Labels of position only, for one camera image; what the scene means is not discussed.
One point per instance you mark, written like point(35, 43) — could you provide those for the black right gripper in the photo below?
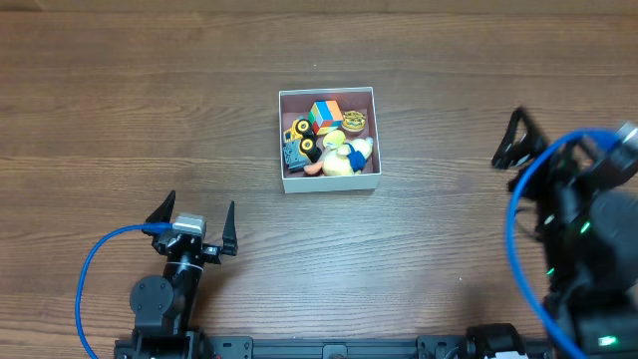
point(528, 179)

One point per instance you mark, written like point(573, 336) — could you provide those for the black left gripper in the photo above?
point(208, 250)

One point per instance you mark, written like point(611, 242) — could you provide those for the yellow grey toy truck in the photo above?
point(300, 147)

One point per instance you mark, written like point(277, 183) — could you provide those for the yellow plastic gear wheel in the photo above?
point(354, 121)

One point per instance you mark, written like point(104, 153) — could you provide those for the cream plush duck toy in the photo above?
point(347, 160)

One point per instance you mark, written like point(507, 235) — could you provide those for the multicolour puzzle cube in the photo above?
point(325, 117)

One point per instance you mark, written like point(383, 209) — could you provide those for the yellow rattle drum toy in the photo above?
point(333, 140)

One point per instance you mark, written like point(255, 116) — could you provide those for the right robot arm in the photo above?
point(587, 227)

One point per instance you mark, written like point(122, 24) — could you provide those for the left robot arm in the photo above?
point(163, 304)

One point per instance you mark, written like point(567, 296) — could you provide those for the white box with maroon interior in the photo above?
point(296, 104)

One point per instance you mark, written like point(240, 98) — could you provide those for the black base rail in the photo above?
point(422, 347)

